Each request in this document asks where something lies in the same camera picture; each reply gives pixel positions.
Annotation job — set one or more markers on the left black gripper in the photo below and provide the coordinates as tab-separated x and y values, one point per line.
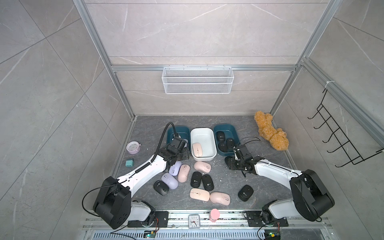
186	154

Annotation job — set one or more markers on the pink mouse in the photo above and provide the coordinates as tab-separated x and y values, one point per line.
220	198
202	167
197	150
199	194
183	173

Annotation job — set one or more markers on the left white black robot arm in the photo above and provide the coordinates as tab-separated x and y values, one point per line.
114	202

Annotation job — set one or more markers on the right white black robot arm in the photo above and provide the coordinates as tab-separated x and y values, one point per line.
310	197

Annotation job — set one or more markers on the left teal storage box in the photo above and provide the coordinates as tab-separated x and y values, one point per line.
184	133

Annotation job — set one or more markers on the teal storage box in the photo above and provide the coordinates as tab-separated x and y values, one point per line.
184	133
230	132

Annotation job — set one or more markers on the white storage box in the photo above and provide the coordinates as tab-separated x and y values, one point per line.
204	136

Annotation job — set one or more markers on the right teal storage box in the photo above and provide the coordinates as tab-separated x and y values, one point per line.
230	132

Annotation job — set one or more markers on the purple mouse top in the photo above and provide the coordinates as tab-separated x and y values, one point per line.
174	169

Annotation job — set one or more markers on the purple mouse middle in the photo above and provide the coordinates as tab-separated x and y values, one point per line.
170	181

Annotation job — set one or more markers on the brown teddy bear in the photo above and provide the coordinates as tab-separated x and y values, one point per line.
276	137

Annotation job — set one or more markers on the small teal block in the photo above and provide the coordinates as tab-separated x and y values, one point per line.
129	163

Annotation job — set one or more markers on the pink cylinder object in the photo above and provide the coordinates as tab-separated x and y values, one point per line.
214	215

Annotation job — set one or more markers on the small white desk clock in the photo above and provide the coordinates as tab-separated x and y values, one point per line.
194	222

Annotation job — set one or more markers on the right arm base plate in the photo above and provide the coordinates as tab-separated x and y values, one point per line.
261	218

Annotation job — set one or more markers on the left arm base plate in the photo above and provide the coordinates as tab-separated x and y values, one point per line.
155	219

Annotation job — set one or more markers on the white wire mesh basket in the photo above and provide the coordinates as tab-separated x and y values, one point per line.
197	80

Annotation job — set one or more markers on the black wall hook rack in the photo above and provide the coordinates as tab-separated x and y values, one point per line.
337	133

